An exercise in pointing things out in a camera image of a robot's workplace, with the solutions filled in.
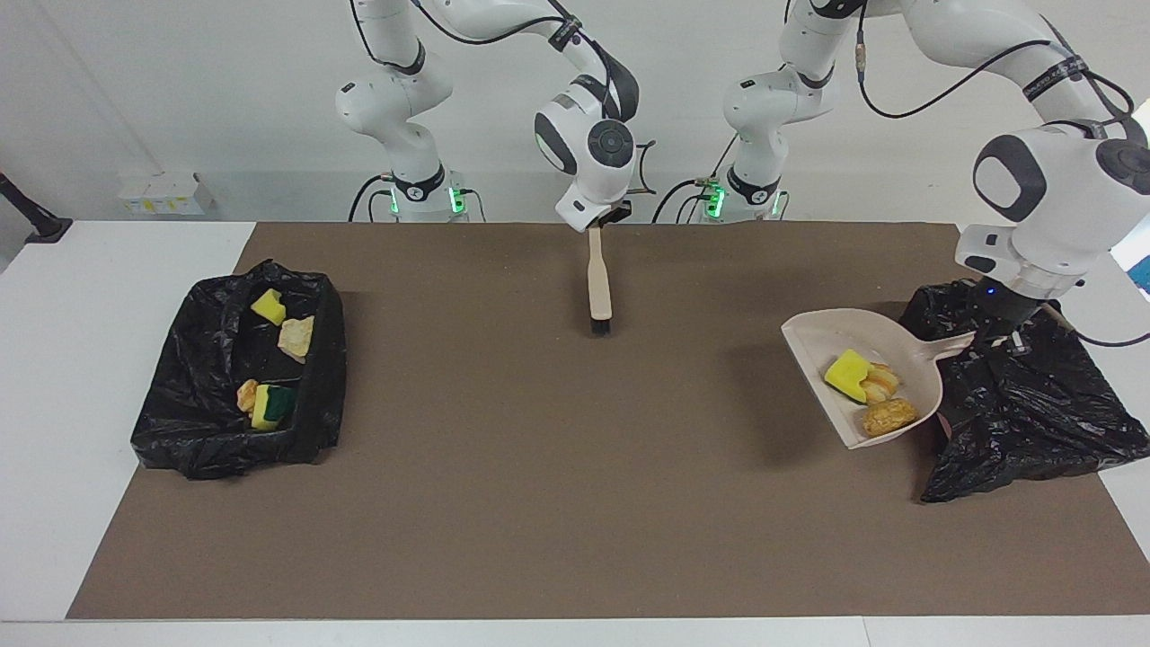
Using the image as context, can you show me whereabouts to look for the beige hand brush black bristles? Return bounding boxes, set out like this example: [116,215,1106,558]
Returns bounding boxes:
[585,225,614,338]

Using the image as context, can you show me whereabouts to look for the brown toy bread bun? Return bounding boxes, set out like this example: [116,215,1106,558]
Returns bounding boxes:
[862,398,920,438]

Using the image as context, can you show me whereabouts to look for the notched yellow sponge piece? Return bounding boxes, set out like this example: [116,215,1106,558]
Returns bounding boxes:
[824,350,872,404]

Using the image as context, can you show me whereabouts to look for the beige plastic dustpan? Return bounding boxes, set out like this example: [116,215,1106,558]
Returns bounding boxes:
[780,308,978,450]

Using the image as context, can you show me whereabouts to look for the yellow green sponge piece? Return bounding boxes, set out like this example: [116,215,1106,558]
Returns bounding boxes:
[251,384,297,432]

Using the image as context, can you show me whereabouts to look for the crumpled black trash bag bin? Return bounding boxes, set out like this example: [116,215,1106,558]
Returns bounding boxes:
[898,280,1150,504]

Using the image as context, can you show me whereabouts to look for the open black trash bag bin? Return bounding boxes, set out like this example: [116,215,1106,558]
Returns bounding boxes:
[130,259,349,481]

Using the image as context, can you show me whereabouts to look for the brown table mat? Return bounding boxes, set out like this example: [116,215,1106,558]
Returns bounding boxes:
[67,222,1150,621]

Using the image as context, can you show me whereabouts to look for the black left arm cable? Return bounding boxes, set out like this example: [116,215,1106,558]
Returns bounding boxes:
[854,0,1150,350]

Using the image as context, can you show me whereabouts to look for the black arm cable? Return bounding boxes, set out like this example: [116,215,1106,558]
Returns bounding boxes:
[346,0,657,197]
[854,0,1150,350]

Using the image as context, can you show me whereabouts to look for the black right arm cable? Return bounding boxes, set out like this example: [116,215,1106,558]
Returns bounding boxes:
[346,0,657,197]

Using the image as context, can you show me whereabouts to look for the white wall socket box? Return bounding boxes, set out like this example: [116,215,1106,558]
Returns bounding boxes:
[117,171,218,217]

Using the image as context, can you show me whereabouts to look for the black camera stand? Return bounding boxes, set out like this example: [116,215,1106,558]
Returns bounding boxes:
[0,173,74,245]

